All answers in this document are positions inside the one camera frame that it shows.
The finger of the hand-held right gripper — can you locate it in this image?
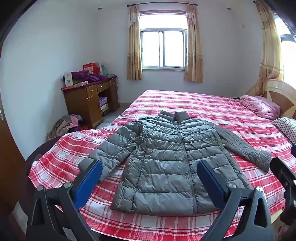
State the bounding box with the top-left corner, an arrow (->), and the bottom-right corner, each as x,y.
270,157 -> 296,202

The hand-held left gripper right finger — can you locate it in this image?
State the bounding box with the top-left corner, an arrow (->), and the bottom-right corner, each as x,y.
196,160 -> 275,241

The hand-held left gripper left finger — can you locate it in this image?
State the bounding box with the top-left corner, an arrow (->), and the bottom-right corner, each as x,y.
26,159 -> 104,241

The grey puffer jacket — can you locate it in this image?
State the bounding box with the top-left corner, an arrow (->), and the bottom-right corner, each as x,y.
78,110 -> 272,216

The pile of clothes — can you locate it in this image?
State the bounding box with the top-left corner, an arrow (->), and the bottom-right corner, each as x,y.
47,113 -> 88,141

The striped pillow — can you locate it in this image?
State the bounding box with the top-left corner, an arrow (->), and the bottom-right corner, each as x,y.
272,117 -> 296,144

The pink folded quilt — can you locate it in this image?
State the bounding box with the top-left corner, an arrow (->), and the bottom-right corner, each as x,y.
239,95 -> 281,120

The bed with red plaid sheet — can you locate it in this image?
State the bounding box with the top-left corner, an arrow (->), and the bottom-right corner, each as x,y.
28,90 -> 296,241

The light wooden headboard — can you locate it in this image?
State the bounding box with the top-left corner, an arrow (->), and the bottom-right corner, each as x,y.
264,79 -> 296,118

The brown wooden desk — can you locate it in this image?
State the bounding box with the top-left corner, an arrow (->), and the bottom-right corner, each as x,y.
61,76 -> 119,129

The brown wooden door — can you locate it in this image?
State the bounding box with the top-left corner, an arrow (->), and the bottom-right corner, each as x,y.
0,102 -> 26,209

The flat red box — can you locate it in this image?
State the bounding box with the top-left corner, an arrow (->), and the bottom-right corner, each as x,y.
61,81 -> 89,91

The small white box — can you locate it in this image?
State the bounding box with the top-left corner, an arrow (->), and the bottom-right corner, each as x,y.
63,72 -> 74,87

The purple cloth bundle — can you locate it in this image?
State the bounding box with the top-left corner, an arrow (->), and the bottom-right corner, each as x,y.
71,70 -> 108,82

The bright side window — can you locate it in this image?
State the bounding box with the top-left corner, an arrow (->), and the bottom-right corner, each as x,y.
274,13 -> 296,90

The red gift box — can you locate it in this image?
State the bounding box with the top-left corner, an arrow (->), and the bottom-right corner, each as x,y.
83,62 -> 101,75

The long yellow patterned curtain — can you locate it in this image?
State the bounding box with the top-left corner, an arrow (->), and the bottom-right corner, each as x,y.
247,0 -> 284,96

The sliding glass window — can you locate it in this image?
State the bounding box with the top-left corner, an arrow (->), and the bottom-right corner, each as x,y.
139,11 -> 188,70

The dark curtain rod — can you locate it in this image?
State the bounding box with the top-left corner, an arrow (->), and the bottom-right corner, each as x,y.
126,3 -> 199,7

